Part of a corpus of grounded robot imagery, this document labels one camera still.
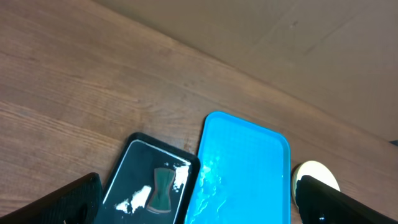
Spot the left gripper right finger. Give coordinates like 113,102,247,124
295,175,397,224

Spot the black plastic tray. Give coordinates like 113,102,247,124
95,133,201,224

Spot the teal plastic tray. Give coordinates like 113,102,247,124
185,111,291,224

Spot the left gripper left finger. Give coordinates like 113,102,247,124
1,172,103,224

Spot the yellow-rimmed plate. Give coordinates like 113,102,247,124
291,161,340,207

